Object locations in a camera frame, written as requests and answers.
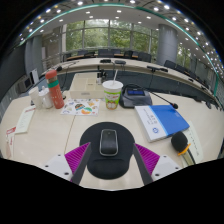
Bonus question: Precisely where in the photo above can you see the ceiling lights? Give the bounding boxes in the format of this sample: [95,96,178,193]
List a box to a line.
[18,0,224,74]

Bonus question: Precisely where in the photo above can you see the blue and white book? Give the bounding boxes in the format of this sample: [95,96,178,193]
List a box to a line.
[134,104,191,143]

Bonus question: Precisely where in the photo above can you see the colourful sticker sheet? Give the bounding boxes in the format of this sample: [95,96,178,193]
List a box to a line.
[60,98,102,117]

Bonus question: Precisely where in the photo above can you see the paper cup with straw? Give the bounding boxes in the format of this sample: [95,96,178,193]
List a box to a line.
[102,69,124,111]

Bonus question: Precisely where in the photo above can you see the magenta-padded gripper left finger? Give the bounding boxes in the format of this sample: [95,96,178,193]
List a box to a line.
[40,142,93,186]

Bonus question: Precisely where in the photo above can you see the red and white leaflet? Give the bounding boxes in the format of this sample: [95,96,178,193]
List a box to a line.
[4,125,17,159]

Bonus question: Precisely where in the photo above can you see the curved conference desk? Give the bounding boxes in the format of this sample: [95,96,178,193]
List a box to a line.
[41,57,224,108]

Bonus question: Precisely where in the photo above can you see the white cardboard box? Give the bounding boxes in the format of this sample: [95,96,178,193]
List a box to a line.
[68,72,106,100]

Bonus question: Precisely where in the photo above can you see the black mouse pad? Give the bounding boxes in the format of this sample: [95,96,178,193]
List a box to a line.
[79,121,136,181]

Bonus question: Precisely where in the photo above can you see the white pamphlet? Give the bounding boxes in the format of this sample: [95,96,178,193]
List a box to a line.
[14,104,37,135]

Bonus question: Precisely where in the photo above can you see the black gooseneck microphone console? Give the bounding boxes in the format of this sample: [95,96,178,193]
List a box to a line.
[118,83,179,110]

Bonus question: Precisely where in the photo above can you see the red bottle with green band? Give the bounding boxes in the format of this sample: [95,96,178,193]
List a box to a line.
[44,69,65,110]

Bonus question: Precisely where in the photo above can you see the white paper cup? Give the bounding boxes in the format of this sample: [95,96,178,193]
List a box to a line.
[28,87,43,111]

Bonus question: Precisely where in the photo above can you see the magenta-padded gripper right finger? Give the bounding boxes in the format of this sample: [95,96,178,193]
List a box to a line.
[132,143,184,186]

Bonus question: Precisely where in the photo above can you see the black office chairs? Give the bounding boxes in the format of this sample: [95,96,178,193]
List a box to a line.
[63,49,221,101]

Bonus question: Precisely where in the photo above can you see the small white lidded bottle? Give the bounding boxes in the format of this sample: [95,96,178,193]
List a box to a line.
[38,85,54,110]

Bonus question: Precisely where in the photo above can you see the handheld microphone with orange ring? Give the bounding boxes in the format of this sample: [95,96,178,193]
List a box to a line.
[170,130,198,167]

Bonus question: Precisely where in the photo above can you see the black computer mouse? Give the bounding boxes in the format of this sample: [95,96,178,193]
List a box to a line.
[99,128,119,157]

